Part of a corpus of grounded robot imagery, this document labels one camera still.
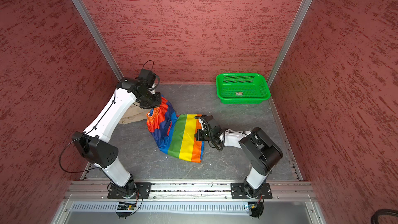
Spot beige shorts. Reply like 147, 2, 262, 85
119, 104, 150, 124

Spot multicolour shorts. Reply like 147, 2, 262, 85
147, 97, 204, 163

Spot green plastic basket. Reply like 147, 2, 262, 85
216, 73, 271, 104

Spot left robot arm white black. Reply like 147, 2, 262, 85
72, 75, 162, 199

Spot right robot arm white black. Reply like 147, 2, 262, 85
195, 115, 283, 200

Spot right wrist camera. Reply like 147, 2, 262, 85
198, 118, 206, 131

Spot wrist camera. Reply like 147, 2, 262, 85
198, 118, 206, 131
137, 68, 160, 90

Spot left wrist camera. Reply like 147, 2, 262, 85
137, 68, 160, 90

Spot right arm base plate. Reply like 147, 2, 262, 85
230, 182, 273, 200

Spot right circuit board with wires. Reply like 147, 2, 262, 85
247, 195, 264, 218

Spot circuit board with wires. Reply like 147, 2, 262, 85
116, 190, 143, 219
247, 195, 264, 218

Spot slotted cable duct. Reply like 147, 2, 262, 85
70, 201, 249, 215

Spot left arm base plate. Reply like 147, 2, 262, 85
107, 180, 152, 200

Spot left circuit board with wires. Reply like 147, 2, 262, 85
116, 190, 143, 219

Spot left aluminium corner post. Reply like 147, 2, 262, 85
72, 0, 123, 80

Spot aluminium corner post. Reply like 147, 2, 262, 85
72, 0, 123, 80
264, 0, 325, 89

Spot black cable bottom right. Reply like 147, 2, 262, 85
370, 208, 398, 224

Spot right aluminium corner post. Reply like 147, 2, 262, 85
264, 0, 325, 89

